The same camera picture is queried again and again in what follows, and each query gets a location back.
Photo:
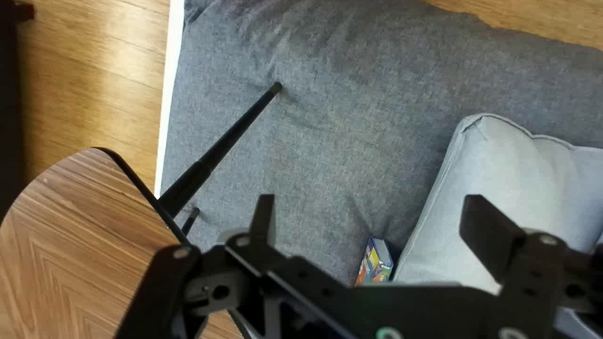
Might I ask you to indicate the colorful puzzle cube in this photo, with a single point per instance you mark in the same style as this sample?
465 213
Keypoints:
375 262

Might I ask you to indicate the round wooden side table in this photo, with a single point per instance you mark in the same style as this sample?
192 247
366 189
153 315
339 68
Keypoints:
75 245

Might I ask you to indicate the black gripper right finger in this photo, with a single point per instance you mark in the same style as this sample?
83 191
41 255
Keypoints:
518 261

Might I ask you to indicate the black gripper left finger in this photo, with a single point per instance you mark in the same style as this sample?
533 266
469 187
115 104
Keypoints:
256 245

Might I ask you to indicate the black table leg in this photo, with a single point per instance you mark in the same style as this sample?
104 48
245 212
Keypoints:
194 176

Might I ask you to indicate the light gray cushion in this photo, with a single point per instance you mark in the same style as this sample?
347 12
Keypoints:
537 181

